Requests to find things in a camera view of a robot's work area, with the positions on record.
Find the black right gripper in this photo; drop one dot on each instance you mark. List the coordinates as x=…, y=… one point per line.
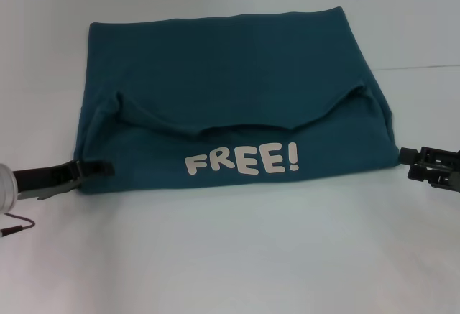
x=443, y=170

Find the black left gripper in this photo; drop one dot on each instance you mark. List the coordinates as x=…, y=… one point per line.
x=43, y=181

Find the blue cotton t-shirt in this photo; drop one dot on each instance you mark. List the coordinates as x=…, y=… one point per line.
x=233, y=77

